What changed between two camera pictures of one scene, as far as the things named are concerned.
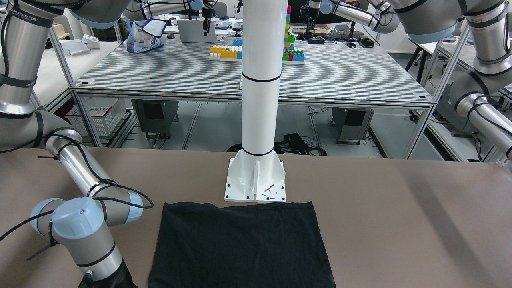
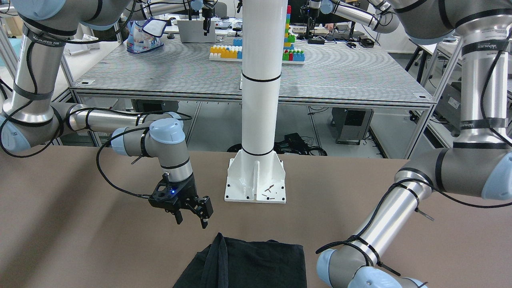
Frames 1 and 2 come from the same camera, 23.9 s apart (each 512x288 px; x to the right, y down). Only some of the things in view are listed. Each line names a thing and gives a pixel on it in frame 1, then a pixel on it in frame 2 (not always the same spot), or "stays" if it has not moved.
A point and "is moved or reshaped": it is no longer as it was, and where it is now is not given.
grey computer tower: x=353 y=124 stays
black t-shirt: x=199 y=245 is moved or reshaped
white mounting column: x=257 y=172 stays
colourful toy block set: x=234 y=53 stays
